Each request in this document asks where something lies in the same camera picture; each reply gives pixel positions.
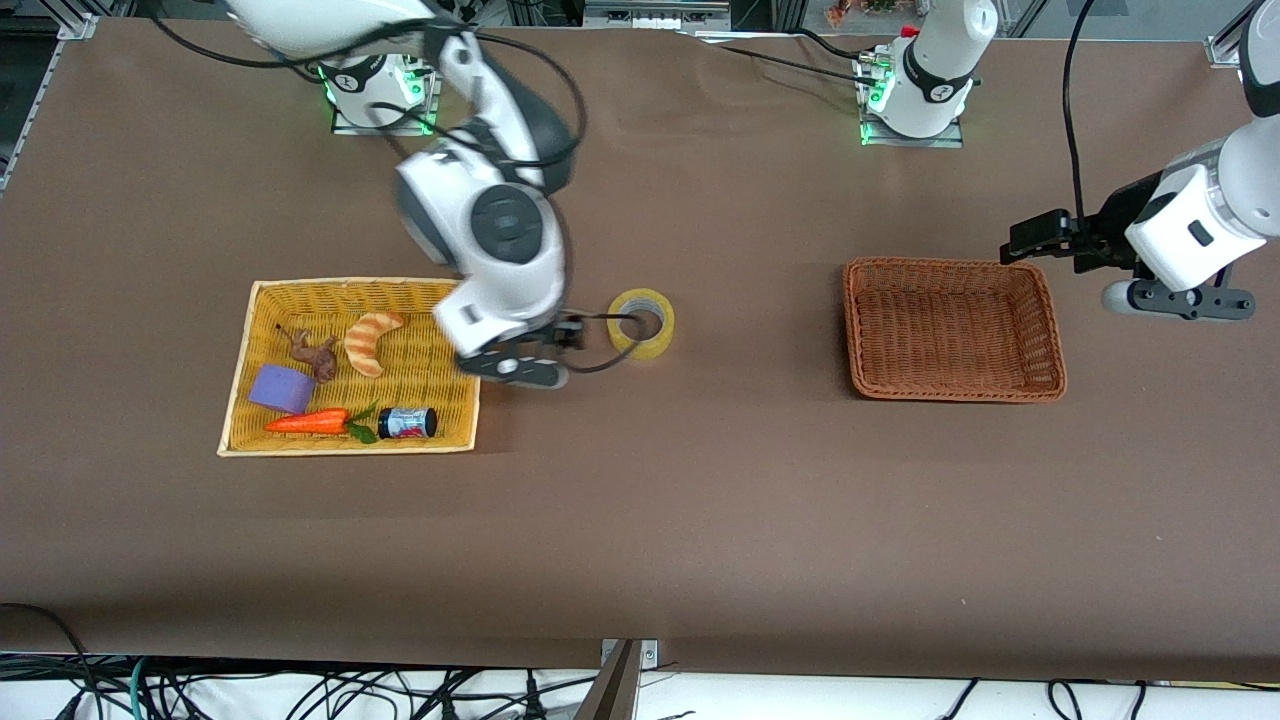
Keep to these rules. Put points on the brown wicker basket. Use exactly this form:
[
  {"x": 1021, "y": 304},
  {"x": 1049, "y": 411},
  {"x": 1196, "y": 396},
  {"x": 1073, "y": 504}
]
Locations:
[{"x": 955, "y": 330}]

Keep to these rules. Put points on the orange toy carrot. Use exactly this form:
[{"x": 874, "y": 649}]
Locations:
[{"x": 310, "y": 422}]

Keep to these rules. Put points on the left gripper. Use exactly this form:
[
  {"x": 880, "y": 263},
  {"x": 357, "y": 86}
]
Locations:
[{"x": 1103, "y": 233}]

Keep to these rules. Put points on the aluminium frame corner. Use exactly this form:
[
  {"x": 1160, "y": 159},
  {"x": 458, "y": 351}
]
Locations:
[{"x": 78, "y": 27}]

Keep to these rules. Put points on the brown toy lion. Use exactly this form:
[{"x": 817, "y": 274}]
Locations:
[{"x": 322, "y": 358}]

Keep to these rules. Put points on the yellow tape roll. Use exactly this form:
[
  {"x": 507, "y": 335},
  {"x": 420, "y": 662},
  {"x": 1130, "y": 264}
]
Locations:
[{"x": 655, "y": 345}]

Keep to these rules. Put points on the purple foam cube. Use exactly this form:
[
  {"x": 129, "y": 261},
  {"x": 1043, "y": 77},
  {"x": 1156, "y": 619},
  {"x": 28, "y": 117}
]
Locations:
[{"x": 280, "y": 388}]

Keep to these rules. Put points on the small metal table bracket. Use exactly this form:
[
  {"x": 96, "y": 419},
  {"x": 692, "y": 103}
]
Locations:
[{"x": 648, "y": 652}]

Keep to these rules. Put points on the brown table cloth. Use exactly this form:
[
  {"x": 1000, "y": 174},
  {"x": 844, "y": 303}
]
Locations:
[{"x": 660, "y": 500}]

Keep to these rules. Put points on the small black-lidded can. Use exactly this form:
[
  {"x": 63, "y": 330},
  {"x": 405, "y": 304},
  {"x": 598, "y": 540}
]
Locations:
[{"x": 406, "y": 423}]

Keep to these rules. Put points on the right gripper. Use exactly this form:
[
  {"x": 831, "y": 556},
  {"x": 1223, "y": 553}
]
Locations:
[{"x": 566, "y": 333}]

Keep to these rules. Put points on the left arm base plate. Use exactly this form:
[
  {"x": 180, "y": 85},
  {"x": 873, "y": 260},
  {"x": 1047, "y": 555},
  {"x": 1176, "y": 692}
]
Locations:
[{"x": 955, "y": 138}]

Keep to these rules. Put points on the yellow wicker basket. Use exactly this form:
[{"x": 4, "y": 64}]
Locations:
[{"x": 420, "y": 400}]

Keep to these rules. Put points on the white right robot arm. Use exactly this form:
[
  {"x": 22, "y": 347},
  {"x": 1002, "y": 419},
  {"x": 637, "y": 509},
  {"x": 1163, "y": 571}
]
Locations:
[{"x": 510, "y": 225}]

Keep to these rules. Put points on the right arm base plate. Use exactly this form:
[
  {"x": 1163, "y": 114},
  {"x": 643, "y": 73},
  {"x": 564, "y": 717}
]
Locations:
[{"x": 428, "y": 100}]

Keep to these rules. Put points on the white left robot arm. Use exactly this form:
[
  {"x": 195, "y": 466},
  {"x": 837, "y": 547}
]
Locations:
[{"x": 935, "y": 85}]

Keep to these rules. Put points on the grey background machine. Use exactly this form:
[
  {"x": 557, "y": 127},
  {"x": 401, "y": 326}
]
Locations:
[{"x": 655, "y": 12}]

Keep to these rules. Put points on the dark table post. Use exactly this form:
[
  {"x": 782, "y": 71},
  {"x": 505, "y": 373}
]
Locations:
[{"x": 612, "y": 690}]

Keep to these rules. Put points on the toy croissant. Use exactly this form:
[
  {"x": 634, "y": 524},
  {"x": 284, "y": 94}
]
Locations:
[{"x": 365, "y": 340}]

